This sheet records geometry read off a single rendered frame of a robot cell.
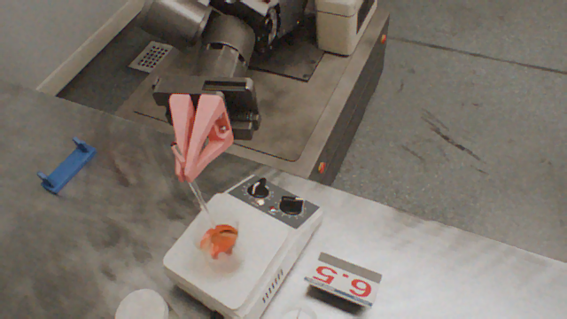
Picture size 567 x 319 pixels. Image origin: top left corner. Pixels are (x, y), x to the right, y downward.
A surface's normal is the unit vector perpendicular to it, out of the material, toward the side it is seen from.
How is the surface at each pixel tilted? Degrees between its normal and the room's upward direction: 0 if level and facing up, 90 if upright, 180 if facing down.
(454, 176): 0
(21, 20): 90
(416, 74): 0
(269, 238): 0
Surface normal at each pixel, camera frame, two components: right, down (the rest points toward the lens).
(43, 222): -0.09, -0.59
